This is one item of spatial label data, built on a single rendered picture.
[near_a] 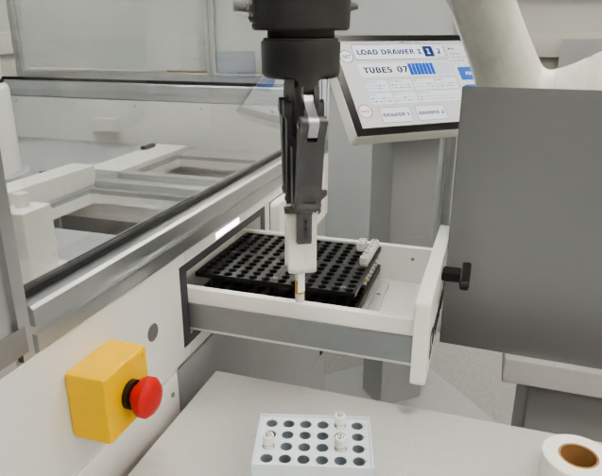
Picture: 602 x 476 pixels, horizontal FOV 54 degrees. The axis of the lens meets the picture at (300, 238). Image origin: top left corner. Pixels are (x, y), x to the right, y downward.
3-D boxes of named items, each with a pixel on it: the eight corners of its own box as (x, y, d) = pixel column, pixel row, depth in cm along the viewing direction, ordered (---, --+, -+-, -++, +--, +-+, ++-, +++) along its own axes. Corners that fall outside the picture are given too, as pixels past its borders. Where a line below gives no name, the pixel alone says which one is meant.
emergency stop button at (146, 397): (167, 404, 59) (164, 370, 58) (146, 429, 55) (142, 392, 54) (142, 399, 60) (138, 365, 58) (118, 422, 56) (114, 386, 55)
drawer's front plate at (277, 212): (324, 216, 131) (325, 168, 127) (280, 263, 105) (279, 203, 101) (317, 215, 131) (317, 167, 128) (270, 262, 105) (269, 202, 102)
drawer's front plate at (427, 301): (446, 289, 94) (452, 224, 90) (424, 388, 68) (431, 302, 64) (435, 288, 94) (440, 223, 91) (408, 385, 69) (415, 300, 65)
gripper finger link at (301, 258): (316, 207, 61) (317, 209, 60) (315, 269, 63) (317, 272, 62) (286, 208, 60) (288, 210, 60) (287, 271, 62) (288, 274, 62)
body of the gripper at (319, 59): (255, 34, 58) (258, 127, 62) (266, 35, 51) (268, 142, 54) (329, 34, 60) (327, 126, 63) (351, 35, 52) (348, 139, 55)
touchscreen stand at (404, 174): (502, 435, 186) (547, 108, 152) (379, 477, 168) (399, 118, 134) (411, 359, 229) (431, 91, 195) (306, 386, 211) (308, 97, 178)
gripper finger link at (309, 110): (315, 78, 56) (327, 78, 51) (315, 133, 57) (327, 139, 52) (289, 78, 56) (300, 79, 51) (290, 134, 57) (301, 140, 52)
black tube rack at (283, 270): (379, 285, 91) (381, 246, 89) (353, 338, 75) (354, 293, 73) (247, 268, 98) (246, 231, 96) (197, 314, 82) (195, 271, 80)
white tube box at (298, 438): (368, 444, 68) (369, 416, 66) (372, 499, 60) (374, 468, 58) (261, 440, 68) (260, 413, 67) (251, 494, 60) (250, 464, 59)
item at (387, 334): (434, 283, 93) (437, 247, 91) (411, 367, 69) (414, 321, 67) (205, 255, 104) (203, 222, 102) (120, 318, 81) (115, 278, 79)
